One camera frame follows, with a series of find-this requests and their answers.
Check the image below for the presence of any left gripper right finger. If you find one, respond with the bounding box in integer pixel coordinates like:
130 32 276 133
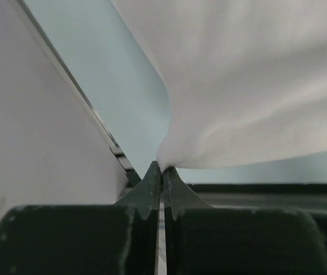
162 168 327 274

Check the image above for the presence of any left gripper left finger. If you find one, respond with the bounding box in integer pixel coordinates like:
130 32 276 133
0 162 161 274

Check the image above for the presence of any white t shirt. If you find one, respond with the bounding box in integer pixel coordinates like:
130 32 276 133
113 1 327 170

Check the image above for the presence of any left aluminium side rail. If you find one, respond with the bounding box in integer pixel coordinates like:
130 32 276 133
10 0 141 188

